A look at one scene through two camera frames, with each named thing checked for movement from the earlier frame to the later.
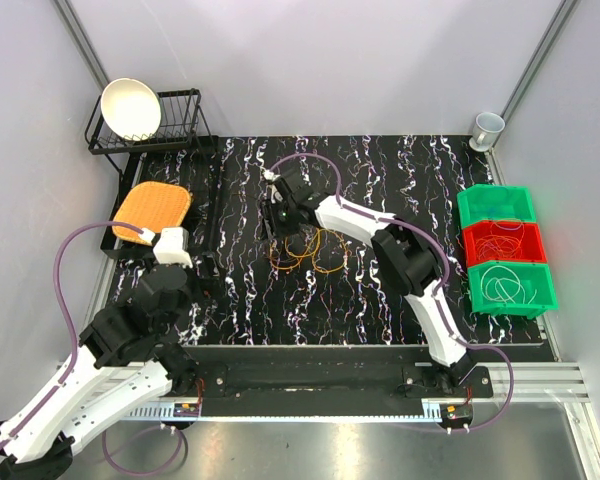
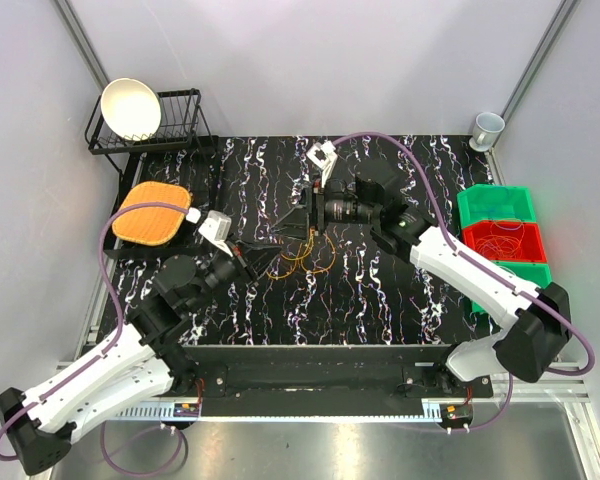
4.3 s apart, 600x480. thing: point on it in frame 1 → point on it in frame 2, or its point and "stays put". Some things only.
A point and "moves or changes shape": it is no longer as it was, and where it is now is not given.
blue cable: [508, 228] → [505, 211]
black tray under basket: [201, 171] stays put
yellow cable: [325, 248] moves or changes shape
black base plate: [342, 380] stays put
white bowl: [130, 109] stays put
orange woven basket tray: [152, 205] stays put
